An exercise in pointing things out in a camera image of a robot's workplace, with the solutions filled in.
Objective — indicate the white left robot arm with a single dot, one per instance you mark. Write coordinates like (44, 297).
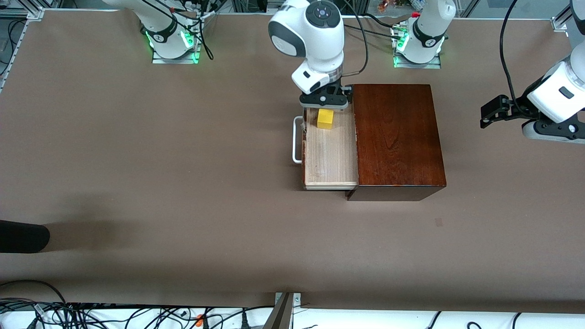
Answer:
(429, 27)

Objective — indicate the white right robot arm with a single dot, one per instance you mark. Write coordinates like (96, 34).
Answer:
(315, 41)

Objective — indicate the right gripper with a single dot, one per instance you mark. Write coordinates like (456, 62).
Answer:
(349, 97)

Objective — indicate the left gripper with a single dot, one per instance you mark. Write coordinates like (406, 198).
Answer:
(519, 108)

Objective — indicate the aluminium frame profile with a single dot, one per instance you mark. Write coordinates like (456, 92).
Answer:
(23, 11)

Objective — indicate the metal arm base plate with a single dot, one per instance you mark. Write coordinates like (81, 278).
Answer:
(418, 66)
(176, 61)

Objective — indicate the black foam cylinder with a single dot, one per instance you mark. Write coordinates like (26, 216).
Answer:
(23, 236)

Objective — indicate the yellow block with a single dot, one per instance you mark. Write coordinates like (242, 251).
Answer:
(325, 119)

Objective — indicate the grey metal camera stand bracket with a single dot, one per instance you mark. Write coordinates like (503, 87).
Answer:
(281, 315)

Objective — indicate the dark brown wooden cabinet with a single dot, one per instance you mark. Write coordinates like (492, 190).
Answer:
(397, 146)

